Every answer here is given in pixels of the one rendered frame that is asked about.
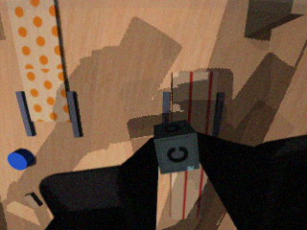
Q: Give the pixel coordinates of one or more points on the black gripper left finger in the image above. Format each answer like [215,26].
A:
[131,186]

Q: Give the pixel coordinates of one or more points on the tan strip with orange polka dots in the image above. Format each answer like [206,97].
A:
[37,40]

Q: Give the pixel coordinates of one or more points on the blue cylinder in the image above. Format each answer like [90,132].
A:
[21,159]

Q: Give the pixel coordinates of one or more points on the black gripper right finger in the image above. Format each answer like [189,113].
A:
[246,178]

